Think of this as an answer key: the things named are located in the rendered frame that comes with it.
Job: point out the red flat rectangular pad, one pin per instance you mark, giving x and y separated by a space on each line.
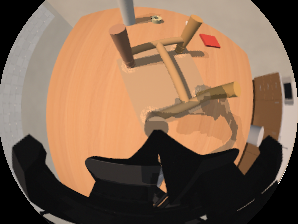
209 41

